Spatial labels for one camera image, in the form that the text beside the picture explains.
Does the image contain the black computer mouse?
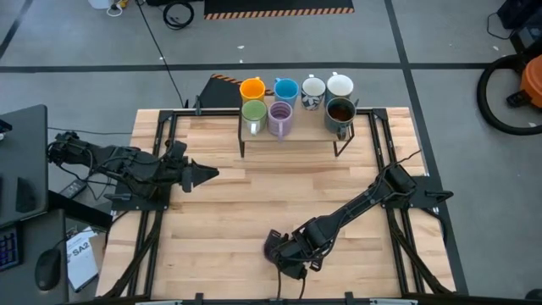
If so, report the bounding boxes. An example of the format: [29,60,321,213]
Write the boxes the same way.
[34,247,64,292]

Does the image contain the black keyboard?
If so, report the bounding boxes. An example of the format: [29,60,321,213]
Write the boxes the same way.
[0,226,22,273]

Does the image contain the black hazard striped ramp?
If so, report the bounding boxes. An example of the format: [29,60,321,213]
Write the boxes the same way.
[197,73,276,109]

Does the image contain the coiled black cable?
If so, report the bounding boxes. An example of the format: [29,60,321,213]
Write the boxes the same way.
[163,0,196,31]

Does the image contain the lilac ribbed mug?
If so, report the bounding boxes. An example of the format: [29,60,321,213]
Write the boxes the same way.
[267,100,294,141]

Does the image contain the orange shop vacuum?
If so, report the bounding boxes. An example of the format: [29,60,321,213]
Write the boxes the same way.
[506,53,542,109]

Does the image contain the black desk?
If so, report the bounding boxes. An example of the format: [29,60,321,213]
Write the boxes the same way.
[0,104,113,305]

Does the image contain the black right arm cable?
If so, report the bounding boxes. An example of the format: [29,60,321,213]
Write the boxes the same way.
[275,270,307,301]

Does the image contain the white floor device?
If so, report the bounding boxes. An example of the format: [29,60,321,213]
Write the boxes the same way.
[88,0,124,17]

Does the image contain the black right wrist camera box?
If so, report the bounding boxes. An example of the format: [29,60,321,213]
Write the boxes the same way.
[287,262,309,280]

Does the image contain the black handheld device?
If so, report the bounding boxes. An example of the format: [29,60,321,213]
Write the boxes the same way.
[15,176,37,214]

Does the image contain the black equipment case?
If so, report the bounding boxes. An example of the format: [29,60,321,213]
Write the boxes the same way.
[495,0,542,54]

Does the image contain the blue white patterned mug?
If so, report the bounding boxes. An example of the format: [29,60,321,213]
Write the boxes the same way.
[300,74,327,112]

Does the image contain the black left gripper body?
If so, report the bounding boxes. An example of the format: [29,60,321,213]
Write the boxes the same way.
[159,157,195,192]

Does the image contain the black power adapter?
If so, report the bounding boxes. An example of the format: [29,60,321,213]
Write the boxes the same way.
[58,179,89,199]

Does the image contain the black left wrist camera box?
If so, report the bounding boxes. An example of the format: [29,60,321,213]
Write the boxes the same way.
[169,141,188,160]

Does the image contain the black aluminium table frame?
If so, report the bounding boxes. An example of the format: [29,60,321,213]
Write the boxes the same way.
[99,108,456,300]

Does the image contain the white printed manual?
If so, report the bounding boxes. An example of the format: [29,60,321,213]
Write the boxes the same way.
[65,227,102,294]

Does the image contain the black hazard striped mat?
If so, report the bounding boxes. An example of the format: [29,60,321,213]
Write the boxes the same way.
[204,0,356,20]

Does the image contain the dark teal speckled mug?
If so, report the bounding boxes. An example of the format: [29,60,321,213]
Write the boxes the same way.
[324,97,358,141]

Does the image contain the green and white mug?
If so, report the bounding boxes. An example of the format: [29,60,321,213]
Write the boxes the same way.
[241,99,268,136]

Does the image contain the light blue mug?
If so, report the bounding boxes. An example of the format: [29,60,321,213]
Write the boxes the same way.
[273,77,300,105]

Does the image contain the yellow mug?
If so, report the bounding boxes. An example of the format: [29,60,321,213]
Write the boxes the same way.
[239,76,267,105]

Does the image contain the wooden riser shelf black legs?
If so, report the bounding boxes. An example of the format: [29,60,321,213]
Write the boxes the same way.
[238,97,356,158]

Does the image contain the black vacuum hose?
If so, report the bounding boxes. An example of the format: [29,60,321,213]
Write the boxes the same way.
[476,53,542,136]

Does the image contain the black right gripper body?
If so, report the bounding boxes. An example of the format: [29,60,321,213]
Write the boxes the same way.
[273,232,323,272]

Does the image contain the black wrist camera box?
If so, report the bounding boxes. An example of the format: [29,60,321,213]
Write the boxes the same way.
[169,141,188,160]
[287,262,309,280]

